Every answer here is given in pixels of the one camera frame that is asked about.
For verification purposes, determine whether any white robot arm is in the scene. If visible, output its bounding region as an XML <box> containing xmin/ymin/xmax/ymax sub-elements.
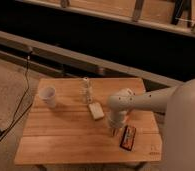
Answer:
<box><xmin>107</xmin><ymin>79</ymin><xmax>195</xmax><ymax>171</ymax></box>

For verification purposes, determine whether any white sponge block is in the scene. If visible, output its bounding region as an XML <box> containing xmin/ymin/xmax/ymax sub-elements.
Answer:
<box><xmin>89</xmin><ymin>102</ymin><xmax>104</xmax><ymax>120</ymax></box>

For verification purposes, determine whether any black snack packet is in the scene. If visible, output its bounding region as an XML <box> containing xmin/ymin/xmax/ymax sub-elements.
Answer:
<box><xmin>120</xmin><ymin>125</ymin><xmax>136</xmax><ymax>151</ymax></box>

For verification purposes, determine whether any clear plastic bottle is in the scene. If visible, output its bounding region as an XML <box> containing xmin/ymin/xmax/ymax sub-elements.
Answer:
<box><xmin>82</xmin><ymin>77</ymin><xmax>92</xmax><ymax>104</ymax></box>

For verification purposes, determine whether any wooden table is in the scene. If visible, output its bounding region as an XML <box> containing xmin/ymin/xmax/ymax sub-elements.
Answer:
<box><xmin>15</xmin><ymin>78</ymin><xmax>162</xmax><ymax>165</ymax></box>

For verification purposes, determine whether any black cable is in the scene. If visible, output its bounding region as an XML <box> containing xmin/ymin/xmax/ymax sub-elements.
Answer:
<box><xmin>0</xmin><ymin>49</ymin><xmax>35</xmax><ymax>151</ymax></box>

